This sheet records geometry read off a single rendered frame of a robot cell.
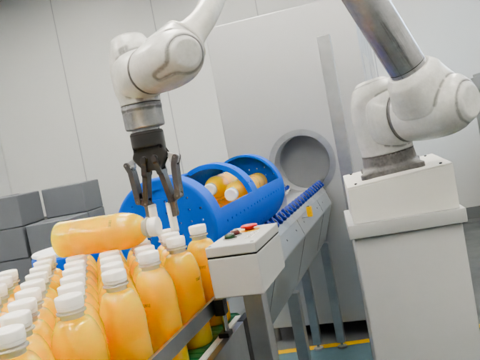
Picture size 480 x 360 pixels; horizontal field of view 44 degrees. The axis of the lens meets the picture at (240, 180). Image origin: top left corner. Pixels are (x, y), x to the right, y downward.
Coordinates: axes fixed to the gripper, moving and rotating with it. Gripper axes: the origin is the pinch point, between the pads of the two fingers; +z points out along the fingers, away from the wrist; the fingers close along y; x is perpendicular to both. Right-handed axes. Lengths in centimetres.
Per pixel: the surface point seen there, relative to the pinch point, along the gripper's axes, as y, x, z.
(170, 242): -7.3, 15.0, 3.1
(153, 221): -5.8, 17.5, -1.8
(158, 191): 8.5, -18.8, -5.3
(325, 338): 14, -231, 115
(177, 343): -12.2, 31.1, 18.0
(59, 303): -7, 54, 3
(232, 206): -5.4, -34.9, 3.3
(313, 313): 15, -213, 93
